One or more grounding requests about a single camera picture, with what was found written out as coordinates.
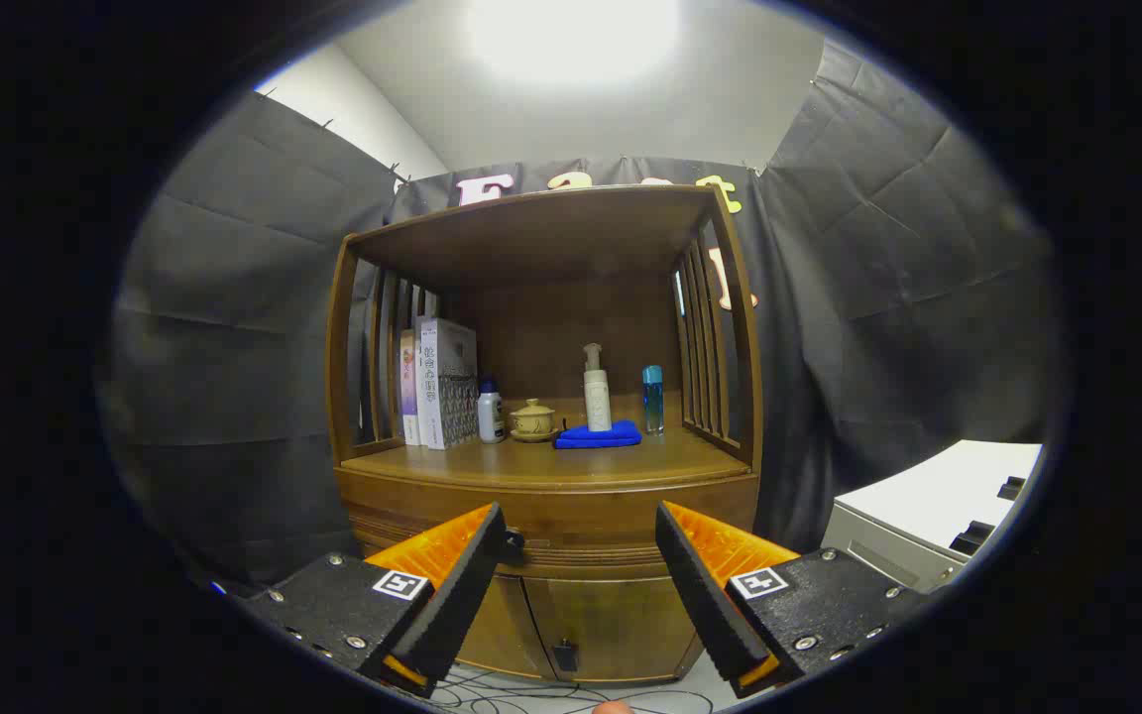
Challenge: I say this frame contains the black floor cables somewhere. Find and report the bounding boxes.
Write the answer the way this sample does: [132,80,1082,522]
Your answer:
[432,666,716,714]

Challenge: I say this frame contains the black backdrop cloth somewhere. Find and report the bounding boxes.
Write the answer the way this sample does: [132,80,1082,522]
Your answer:
[100,40,1063,586]

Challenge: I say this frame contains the white bottle with blue cap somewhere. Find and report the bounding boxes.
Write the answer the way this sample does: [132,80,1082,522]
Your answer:
[478,377,507,443]

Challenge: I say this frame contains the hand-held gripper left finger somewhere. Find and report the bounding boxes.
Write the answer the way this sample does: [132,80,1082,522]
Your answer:
[234,502,513,698]

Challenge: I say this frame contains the white storage box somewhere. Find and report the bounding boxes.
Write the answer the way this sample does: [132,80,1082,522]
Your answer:
[821,440,1043,594]

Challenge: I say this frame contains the brown wooden drawer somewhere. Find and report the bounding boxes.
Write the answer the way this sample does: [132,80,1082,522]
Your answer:
[338,474,760,581]

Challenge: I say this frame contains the thin purple book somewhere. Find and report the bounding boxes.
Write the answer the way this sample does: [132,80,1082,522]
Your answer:
[400,329,420,445]

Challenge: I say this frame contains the folded blue cloth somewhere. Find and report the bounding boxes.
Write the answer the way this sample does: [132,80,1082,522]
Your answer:
[553,420,643,450]

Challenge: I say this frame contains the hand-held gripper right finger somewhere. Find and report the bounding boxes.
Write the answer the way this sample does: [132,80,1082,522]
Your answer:
[654,501,932,699]

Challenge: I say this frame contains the thick white book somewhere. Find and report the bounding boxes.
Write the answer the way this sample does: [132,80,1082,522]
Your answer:
[415,316,479,450]

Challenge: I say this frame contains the brown wooden countertop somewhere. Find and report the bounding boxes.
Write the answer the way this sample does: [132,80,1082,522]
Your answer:
[341,426,752,492]

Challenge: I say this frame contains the yellow lidded teacup with saucer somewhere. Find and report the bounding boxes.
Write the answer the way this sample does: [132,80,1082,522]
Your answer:
[510,398,558,442]

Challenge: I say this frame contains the white pump bottle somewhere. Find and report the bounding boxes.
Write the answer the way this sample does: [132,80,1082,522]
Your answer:
[583,343,613,432]

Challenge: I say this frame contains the brown wooden cabinet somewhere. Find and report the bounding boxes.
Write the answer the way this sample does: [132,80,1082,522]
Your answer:
[325,184,763,685]

